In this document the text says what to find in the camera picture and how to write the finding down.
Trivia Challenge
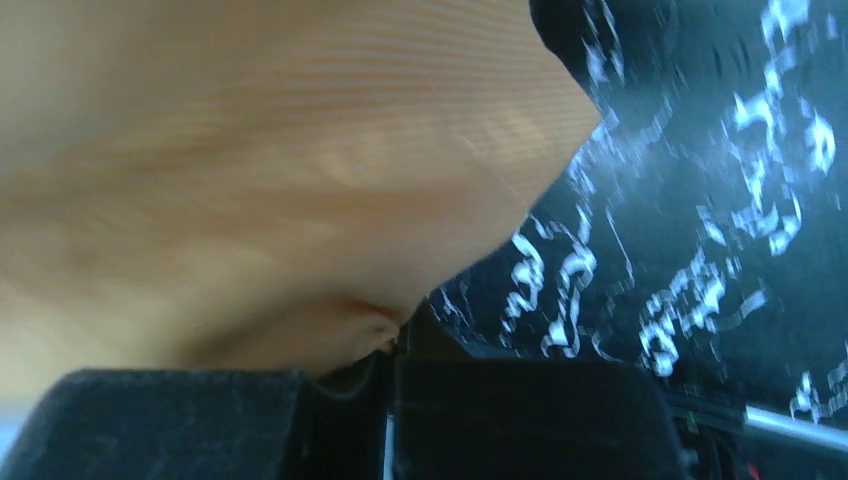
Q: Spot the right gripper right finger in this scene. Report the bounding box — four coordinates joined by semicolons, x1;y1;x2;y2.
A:
392;306;688;479

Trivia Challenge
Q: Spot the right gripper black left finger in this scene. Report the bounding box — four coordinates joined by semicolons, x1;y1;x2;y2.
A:
1;353;388;479

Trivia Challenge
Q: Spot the orange printed pillowcase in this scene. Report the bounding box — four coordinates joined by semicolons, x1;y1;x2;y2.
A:
1;1;599;406

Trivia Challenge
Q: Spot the aluminium frame rail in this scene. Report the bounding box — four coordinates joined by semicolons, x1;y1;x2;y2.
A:
743;405;847;460

